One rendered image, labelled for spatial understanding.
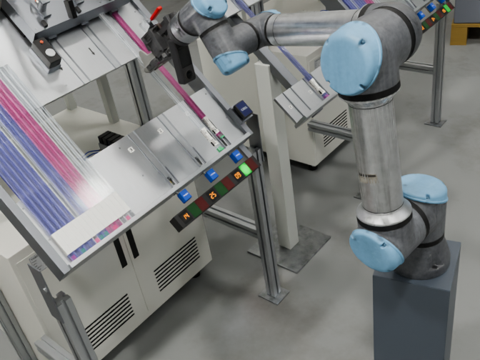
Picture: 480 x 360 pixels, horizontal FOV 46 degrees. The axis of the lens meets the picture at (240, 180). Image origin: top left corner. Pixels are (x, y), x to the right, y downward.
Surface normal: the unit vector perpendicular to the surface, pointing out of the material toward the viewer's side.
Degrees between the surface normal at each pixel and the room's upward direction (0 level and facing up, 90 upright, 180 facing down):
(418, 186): 8
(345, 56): 83
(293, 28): 65
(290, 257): 0
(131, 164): 44
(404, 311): 90
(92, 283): 90
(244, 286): 0
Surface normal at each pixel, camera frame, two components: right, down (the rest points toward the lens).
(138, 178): 0.43, -0.41
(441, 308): -0.43, 0.55
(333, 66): -0.72, 0.36
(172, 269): 0.77, 0.26
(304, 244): -0.15, -0.82
